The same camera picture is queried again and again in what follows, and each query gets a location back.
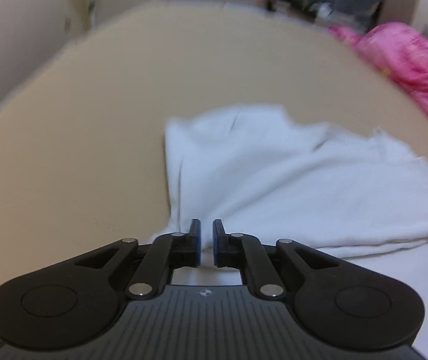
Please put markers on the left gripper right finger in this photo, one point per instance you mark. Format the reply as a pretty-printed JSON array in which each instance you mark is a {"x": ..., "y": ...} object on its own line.
[{"x": 342, "y": 304}]

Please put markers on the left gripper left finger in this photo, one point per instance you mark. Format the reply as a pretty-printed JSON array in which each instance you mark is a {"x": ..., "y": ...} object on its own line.
[{"x": 74, "y": 301}]

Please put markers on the white small garment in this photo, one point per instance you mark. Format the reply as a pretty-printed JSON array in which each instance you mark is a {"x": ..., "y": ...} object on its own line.
[{"x": 364, "y": 199}]

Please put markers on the pink quilt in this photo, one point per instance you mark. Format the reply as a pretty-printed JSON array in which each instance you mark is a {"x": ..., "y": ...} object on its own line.
[{"x": 396, "y": 50}]

